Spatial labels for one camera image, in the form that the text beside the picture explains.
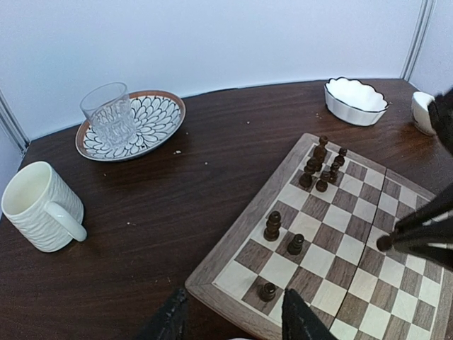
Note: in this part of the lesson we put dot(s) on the left aluminium frame post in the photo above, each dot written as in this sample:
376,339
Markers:
12,128

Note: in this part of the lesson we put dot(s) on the right aluminium frame post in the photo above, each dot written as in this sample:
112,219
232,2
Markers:
424,17

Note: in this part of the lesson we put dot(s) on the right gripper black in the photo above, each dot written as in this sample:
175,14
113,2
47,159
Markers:
440,113

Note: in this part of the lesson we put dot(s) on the small cream round bowl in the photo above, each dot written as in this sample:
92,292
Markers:
420,114

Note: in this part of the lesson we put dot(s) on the cream ribbed mug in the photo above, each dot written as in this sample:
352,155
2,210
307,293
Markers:
43,208

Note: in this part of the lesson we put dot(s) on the aluminium frame post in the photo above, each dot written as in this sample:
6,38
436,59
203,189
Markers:
12,128
424,17

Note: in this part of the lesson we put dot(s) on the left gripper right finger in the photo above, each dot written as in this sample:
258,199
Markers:
299,321

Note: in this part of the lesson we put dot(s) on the white scalloped bowl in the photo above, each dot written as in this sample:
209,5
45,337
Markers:
354,102

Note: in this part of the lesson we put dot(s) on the dark chess bishop piece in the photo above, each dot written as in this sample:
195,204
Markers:
272,228

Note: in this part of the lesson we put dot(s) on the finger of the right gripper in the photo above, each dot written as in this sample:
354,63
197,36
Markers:
428,246

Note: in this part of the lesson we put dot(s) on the dark chess pawn piece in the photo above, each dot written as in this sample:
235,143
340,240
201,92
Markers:
267,292

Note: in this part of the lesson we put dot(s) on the wooden chess board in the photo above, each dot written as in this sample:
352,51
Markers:
357,291

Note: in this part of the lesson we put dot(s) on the clear drinking glass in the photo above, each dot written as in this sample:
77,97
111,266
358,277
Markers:
108,110

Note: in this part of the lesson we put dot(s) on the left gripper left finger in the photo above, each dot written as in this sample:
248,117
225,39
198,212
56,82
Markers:
169,322

